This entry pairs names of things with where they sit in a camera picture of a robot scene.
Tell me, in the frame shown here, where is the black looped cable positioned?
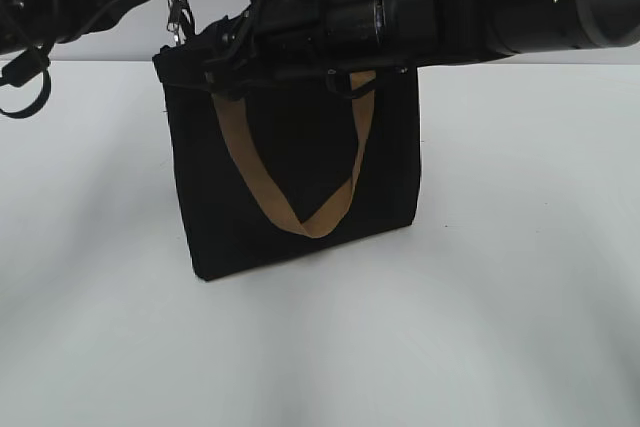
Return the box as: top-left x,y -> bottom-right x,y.
0,41 -> 54,121

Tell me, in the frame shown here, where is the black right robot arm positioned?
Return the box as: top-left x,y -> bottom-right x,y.
203,0 -> 639,92

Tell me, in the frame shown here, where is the black canvas tote bag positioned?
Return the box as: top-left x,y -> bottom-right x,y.
153,46 -> 421,281

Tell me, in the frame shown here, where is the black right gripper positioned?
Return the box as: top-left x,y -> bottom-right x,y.
202,0 -> 385,97

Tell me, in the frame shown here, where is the silver metal zipper pull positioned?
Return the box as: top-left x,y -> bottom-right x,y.
166,0 -> 196,46

